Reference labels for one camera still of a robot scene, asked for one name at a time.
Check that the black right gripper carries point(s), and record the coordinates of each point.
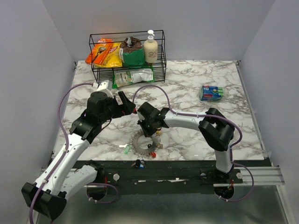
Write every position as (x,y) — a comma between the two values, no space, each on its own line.
(147,132)

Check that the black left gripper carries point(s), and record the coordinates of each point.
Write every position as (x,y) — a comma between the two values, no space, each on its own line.
(119,107)

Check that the green tagged key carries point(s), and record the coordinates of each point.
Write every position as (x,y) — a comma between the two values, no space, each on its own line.
(126,148)

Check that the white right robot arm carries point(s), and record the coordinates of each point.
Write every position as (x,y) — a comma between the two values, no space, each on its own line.
(215,128)

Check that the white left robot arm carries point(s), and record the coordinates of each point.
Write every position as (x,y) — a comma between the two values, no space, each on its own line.
(50,192)

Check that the green white snack bag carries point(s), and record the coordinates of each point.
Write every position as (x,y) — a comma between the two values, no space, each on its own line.
(128,77)

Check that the yellow snack bag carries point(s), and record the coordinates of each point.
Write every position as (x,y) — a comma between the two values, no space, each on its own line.
(113,60)

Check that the green brown paper bag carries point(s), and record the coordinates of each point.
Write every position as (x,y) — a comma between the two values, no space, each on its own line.
(132,53)

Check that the orange razor package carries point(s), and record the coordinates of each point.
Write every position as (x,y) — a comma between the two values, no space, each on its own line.
(99,52)

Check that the blue green sponge pack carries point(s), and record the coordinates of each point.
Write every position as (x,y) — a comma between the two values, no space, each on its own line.
(211,93)

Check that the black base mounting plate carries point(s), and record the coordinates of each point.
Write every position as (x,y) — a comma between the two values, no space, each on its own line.
(161,177)

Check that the cream pump soap bottle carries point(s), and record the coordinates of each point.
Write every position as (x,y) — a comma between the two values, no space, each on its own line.
(150,48)

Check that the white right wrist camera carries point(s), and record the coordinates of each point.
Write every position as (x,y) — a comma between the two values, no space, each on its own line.
(140,116)

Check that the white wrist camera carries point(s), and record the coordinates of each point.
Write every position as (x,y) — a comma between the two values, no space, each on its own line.
(140,116)
(103,86)

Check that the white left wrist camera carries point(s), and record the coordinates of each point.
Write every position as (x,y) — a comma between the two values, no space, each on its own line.
(103,86)

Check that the black wire rack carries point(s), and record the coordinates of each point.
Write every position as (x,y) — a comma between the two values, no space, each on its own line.
(158,67)

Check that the aluminium frame rail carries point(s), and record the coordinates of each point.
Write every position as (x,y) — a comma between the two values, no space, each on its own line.
(236,106)

